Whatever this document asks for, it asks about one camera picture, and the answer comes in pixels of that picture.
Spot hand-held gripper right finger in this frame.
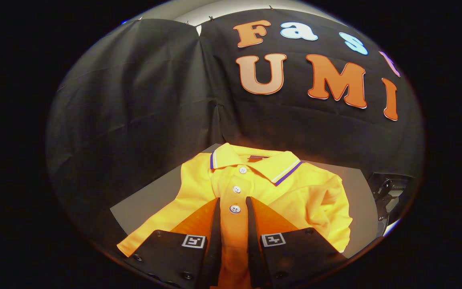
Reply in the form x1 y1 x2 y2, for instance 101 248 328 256
246 196 349 289

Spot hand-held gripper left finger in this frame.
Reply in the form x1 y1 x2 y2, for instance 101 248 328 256
124 197 221 289

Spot yellow polo shirt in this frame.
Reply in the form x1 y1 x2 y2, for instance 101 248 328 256
117 142 353 289

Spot transparent washing machine lid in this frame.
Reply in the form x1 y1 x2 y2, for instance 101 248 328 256
369 173 416 225

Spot grey box cabinet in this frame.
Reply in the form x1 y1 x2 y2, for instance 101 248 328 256
110 143 379 259

